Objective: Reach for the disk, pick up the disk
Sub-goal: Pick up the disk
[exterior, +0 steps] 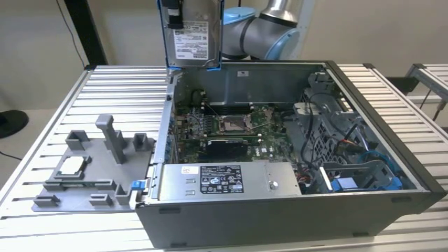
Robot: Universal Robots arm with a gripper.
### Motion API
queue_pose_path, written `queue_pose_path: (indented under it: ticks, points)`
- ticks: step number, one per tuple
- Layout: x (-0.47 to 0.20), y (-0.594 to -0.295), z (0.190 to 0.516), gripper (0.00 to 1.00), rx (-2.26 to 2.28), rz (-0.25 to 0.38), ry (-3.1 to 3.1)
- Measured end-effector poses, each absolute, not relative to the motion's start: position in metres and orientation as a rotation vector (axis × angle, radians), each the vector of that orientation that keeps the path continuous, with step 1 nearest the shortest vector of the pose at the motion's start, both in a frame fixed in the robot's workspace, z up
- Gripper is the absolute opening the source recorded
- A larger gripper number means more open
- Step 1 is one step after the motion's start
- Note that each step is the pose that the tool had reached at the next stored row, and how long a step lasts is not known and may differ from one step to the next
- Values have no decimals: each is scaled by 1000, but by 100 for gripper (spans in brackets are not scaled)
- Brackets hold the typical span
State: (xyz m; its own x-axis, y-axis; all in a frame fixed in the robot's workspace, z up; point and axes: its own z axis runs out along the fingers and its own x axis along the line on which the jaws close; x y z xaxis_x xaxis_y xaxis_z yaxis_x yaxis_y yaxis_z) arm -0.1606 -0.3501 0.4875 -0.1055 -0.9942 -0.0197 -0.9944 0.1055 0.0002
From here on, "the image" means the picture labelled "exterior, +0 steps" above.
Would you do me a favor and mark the black vertical post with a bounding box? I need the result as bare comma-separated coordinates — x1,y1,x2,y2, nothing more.
65,0,110,70

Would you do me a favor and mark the silver power supply unit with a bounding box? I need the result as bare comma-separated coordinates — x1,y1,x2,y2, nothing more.
158,162,303,202

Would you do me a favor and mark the thin black floor cable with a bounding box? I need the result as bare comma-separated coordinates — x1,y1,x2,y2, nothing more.
0,151,23,161

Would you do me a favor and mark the black table bracket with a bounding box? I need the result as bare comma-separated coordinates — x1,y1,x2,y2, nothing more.
387,76,418,92

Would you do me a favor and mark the grey slatted side table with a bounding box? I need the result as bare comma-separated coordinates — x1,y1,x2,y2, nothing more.
406,62,448,106

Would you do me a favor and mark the thin black wall cable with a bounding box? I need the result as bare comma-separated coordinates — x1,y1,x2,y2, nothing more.
55,0,89,68

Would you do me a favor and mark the blue plastic bay latch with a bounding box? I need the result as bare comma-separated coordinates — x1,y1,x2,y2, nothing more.
331,178,362,191

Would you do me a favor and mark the black wire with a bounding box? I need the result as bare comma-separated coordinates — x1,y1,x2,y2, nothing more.
303,92,339,165

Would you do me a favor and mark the silver CPU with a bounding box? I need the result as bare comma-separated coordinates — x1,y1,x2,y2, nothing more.
58,156,87,175

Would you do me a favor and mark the silver disk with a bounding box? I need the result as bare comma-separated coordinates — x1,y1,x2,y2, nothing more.
158,0,226,73

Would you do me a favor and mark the black open PC case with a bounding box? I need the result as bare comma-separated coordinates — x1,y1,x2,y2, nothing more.
135,59,443,249

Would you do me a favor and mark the grey plastic parts rack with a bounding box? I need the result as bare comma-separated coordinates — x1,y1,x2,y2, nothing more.
31,114,158,213

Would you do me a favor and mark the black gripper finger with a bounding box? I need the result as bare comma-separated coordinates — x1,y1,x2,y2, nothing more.
167,0,186,29

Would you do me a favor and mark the green motherboard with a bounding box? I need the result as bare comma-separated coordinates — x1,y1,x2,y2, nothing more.
174,103,299,165

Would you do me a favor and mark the grey metal disk bay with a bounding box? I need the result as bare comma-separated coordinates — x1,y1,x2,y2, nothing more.
286,86,403,195

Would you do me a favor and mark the CPU socket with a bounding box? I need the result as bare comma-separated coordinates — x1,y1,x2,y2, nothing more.
219,114,255,134

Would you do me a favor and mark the light blue wire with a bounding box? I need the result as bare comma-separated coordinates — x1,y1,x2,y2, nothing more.
359,149,390,171

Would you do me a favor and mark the black round stand base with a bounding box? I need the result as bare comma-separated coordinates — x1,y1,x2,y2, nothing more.
0,110,30,139

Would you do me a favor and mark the thin metal locking lever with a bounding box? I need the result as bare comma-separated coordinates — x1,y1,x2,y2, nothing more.
205,102,222,118

